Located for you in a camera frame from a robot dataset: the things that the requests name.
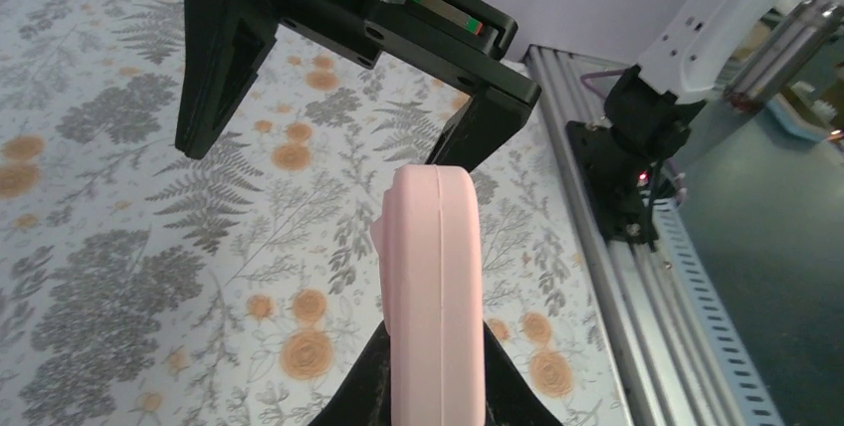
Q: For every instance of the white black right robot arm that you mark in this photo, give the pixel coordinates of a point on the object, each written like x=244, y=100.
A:
x=657, y=97

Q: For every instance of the pink phone case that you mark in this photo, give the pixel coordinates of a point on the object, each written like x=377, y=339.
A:
x=428, y=242

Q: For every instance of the aluminium front rail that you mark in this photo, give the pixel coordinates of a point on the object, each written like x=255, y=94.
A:
x=679, y=356

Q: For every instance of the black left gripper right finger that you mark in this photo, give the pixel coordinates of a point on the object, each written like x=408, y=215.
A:
x=509, y=399

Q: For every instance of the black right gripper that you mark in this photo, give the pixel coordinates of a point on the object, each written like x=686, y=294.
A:
x=459, y=42

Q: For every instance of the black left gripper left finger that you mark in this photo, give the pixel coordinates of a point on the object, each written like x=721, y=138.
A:
x=363, y=398

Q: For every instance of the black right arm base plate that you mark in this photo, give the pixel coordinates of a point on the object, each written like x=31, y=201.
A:
x=610, y=171

